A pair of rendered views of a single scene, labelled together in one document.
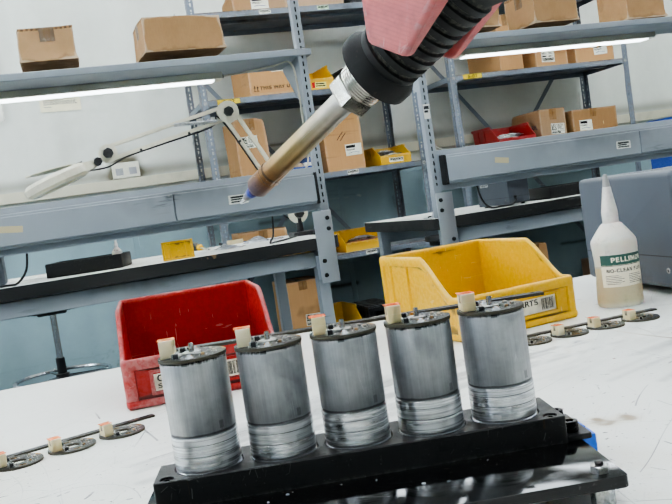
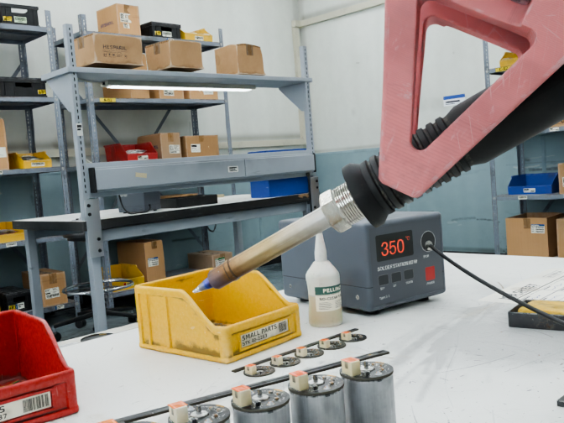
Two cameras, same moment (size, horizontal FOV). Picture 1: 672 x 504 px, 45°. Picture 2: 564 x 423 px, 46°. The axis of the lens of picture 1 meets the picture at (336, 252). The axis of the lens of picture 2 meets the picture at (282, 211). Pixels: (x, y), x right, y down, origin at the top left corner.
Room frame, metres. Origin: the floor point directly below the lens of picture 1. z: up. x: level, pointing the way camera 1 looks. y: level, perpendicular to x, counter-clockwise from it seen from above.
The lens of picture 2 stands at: (0.04, 0.11, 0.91)
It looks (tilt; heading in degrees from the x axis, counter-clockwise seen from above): 4 degrees down; 334
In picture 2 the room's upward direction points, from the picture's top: 5 degrees counter-clockwise
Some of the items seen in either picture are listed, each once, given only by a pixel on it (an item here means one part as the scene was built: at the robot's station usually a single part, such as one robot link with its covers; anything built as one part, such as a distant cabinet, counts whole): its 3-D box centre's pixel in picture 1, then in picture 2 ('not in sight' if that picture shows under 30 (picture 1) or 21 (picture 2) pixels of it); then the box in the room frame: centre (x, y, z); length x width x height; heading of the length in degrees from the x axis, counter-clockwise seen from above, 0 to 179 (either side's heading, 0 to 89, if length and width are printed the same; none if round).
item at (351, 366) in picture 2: (468, 301); (352, 366); (0.30, -0.05, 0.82); 0.01 x 0.01 x 0.01; 4
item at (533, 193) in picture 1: (565, 189); (187, 201); (3.15, -0.91, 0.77); 0.24 x 0.16 x 0.04; 107
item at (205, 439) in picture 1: (202, 418); not in sight; (0.30, 0.06, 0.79); 0.02 x 0.02 x 0.05
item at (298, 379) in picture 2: (395, 312); (300, 379); (0.30, -0.02, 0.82); 0.01 x 0.01 x 0.01; 4
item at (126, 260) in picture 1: (89, 264); not in sight; (2.66, 0.80, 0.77); 0.24 x 0.16 x 0.04; 93
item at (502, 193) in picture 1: (502, 192); (138, 201); (3.04, -0.65, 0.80); 0.15 x 0.12 x 0.10; 37
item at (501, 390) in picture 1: (498, 370); (369, 420); (0.30, -0.05, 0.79); 0.02 x 0.02 x 0.05
